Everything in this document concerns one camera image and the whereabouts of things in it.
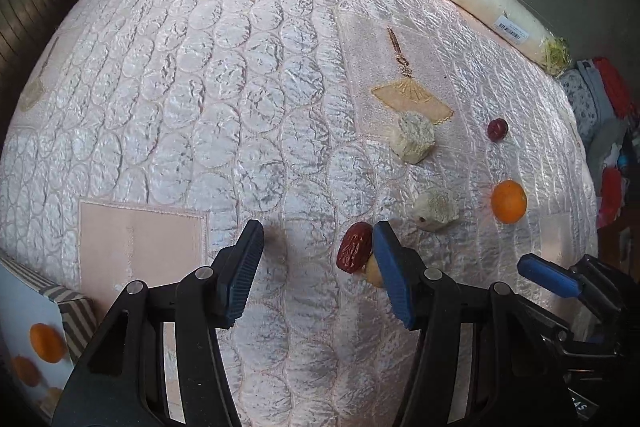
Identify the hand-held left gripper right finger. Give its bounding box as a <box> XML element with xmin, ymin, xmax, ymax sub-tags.
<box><xmin>372</xmin><ymin>221</ymin><xmax>571</xmax><ymax>427</ymax></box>

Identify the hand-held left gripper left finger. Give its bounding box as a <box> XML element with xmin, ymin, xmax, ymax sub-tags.
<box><xmin>50</xmin><ymin>221</ymin><xmax>264</xmax><ymax>427</ymax></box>

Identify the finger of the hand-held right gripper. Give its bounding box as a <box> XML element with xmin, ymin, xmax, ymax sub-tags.
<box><xmin>517</xmin><ymin>253</ymin><xmax>583</xmax><ymax>299</ymax></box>

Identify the large wrinkled red date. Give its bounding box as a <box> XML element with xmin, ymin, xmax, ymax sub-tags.
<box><xmin>336</xmin><ymin>222</ymin><xmax>374</xmax><ymax>274</ymax></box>

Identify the large orange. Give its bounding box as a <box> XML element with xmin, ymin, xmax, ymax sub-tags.
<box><xmin>29</xmin><ymin>324</ymin><xmax>66</xmax><ymax>364</ymax></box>

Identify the striped cardboard box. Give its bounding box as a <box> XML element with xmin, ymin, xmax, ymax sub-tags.
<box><xmin>0</xmin><ymin>249</ymin><xmax>96</xmax><ymax>423</ymax></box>

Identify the medium orange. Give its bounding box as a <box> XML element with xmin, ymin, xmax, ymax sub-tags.
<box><xmin>11</xmin><ymin>356</ymin><xmax>42</xmax><ymax>388</ymax></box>

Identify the middle white nougat cube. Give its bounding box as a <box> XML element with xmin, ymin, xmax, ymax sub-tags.
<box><xmin>413</xmin><ymin>187</ymin><xmax>460</xmax><ymax>232</ymax></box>

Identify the white nougat cube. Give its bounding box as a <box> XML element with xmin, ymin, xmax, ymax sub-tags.
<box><xmin>413</xmin><ymin>187</ymin><xmax>460</xmax><ymax>232</ymax></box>
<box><xmin>390</xmin><ymin>111</ymin><xmax>436</xmax><ymax>165</ymax></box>

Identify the small orange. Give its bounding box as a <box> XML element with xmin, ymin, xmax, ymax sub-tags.
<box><xmin>490</xmin><ymin>180</ymin><xmax>528</xmax><ymax>225</ymax></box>

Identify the far white nougat cube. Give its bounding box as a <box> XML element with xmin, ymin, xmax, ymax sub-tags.
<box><xmin>390</xmin><ymin>111</ymin><xmax>436</xmax><ymax>165</ymax></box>

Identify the small red date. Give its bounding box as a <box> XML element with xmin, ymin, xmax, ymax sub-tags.
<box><xmin>487</xmin><ymin>118</ymin><xmax>510</xmax><ymax>143</ymax></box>

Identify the pile of clothes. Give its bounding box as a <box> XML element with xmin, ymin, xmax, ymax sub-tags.
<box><xmin>557</xmin><ymin>57</ymin><xmax>640</xmax><ymax>228</ymax></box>

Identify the plastic-wrapped white radish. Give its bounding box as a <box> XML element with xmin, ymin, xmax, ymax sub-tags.
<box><xmin>409</xmin><ymin>0</ymin><xmax>571</xmax><ymax>75</ymax></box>

